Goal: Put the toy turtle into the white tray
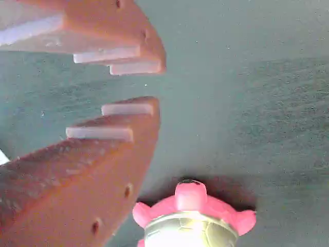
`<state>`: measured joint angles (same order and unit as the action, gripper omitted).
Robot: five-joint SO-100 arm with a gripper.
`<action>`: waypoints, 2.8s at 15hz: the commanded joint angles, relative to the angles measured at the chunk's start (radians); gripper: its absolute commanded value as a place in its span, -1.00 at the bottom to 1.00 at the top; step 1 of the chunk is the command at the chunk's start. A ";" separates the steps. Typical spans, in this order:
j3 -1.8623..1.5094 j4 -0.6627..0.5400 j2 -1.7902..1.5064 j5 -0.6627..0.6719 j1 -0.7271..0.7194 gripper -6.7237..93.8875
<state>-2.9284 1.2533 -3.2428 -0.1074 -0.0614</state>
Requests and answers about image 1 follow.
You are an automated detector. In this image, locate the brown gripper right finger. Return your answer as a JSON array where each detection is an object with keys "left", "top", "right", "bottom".
[{"left": 0, "top": 0, "right": 167, "bottom": 76}]

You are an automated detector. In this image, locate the pink turtle toy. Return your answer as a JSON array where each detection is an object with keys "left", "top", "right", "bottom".
[{"left": 132, "top": 177, "right": 257, "bottom": 247}]

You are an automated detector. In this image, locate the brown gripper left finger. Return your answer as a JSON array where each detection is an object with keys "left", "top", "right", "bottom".
[{"left": 0, "top": 96, "right": 161, "bottom": 247}]

